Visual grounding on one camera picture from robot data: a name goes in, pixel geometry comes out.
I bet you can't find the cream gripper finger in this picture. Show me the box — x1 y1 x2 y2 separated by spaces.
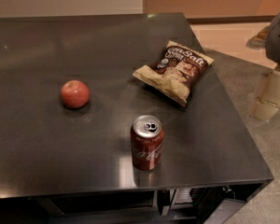
250 66 280 121

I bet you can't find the red coke can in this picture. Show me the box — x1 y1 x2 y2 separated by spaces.
130 115 164 171

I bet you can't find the red apple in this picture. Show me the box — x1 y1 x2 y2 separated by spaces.
61 80 90 109

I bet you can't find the brown chip bag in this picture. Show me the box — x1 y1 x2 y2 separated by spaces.
133 41 214 106

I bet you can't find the dark table frame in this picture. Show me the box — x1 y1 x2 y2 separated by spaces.
0 181 269 224

